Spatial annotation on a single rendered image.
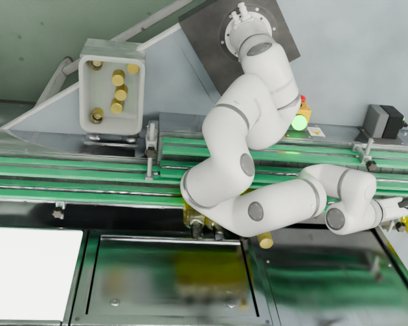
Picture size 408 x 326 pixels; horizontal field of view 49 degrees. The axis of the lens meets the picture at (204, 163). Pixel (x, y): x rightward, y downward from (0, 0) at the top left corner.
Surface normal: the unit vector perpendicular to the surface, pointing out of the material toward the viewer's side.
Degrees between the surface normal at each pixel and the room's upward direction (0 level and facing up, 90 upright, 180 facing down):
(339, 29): 0
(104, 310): 90
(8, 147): 90
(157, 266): 90
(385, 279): 90
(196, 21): 1
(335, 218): 60
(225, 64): 1
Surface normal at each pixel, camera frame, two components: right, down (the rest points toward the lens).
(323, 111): 0.08, 0.51
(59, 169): 0.11, -0.86
